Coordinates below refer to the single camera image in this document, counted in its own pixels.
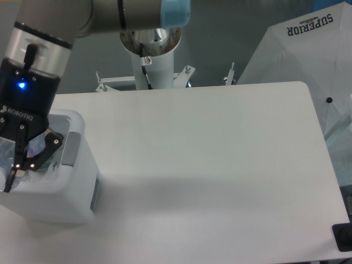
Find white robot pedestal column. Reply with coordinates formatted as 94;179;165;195
120;27;182;73

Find black cable on pedestal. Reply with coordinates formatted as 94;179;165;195
139;42;153;90

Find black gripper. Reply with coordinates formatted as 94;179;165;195
1;21;73;193

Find clear plastic bottle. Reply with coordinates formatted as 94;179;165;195
1;134;45;192

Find white umbrella with Superior print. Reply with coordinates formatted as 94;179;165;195
238;2;351;134

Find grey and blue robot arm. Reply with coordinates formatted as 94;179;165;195
1;1;191;192

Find white metal base frame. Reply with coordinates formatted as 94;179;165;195
95;62;237;93

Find black device at table edge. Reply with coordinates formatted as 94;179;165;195
332;223;351;252

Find white trash can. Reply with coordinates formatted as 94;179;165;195
1;109;101;224

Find white plastic bag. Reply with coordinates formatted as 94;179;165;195
14;156;59;183

